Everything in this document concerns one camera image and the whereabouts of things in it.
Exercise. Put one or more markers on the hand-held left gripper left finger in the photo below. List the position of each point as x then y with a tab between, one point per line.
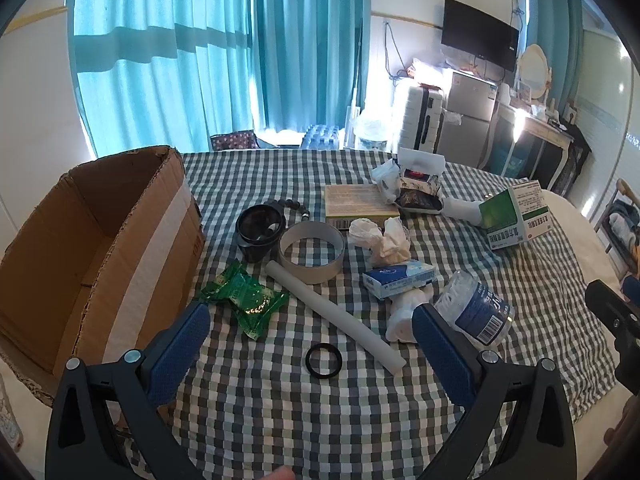
180	355

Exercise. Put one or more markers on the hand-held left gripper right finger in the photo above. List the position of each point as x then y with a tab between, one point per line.
442	355

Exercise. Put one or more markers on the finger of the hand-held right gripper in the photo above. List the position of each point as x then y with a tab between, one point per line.
607	305

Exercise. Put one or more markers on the white tissue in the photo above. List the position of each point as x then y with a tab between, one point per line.
402	322

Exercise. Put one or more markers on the crushed clear plastic bottle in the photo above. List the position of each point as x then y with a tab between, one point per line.
475	310

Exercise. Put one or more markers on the green snack packet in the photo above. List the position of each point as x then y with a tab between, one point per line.
245	297

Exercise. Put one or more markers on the blue tissue pack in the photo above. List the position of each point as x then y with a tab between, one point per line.
397	280

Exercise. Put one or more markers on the white foam tube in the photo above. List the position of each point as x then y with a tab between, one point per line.
335	312

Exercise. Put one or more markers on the green white medicine box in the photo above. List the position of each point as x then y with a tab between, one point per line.
520	215

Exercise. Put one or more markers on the brown cardboard box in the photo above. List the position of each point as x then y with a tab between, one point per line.
100	240

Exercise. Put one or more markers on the person's left hand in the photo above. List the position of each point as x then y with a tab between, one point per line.
279	475

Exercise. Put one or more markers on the crumpled beige tissue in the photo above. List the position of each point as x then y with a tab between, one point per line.
385	245

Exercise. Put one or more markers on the black cup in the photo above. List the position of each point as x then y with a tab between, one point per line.
257	232

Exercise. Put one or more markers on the black foil packet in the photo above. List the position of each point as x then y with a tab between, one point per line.
420	200

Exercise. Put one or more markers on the yellowish flat box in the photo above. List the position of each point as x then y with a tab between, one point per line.
355	202

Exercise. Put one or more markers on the white red packet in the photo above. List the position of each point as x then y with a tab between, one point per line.
422	164

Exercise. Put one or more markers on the patterned dark bag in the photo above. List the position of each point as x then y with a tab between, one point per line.
232	141

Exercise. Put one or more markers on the large water jug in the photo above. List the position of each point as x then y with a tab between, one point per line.
372	130

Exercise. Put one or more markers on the silver mini fridge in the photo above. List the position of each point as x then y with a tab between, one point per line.
467	115

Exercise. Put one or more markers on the white suitcase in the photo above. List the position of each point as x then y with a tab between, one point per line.
417	117

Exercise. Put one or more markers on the oval white mirror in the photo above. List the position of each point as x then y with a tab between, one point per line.
534	72

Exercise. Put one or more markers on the pack of water bottles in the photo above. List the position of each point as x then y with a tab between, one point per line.
322	136

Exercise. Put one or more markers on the narrow teal curtain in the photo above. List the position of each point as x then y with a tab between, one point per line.
555	35

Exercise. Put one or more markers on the teal window curtain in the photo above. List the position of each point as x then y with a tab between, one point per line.
200	60

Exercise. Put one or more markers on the black flat television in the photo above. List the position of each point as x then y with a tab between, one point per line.
480	32

